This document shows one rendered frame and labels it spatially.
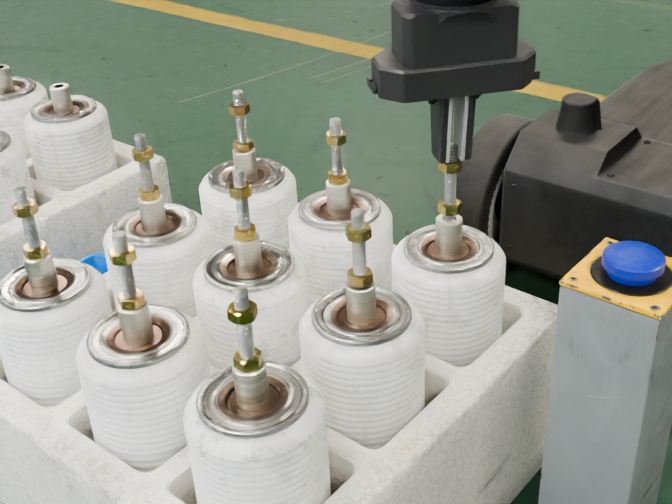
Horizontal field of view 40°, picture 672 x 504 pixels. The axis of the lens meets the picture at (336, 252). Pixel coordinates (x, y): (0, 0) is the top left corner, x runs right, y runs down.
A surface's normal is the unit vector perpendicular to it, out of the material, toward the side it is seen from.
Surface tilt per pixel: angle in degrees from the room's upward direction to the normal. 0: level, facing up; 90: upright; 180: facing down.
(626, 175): 0
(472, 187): 61
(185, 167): 0
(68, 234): 90
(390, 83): 90
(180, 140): 0
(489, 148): 30
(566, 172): 45
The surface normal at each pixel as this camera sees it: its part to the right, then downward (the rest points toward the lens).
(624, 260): -0.09, -0.83
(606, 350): -0.63, 0.43
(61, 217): 0.78, 0.29
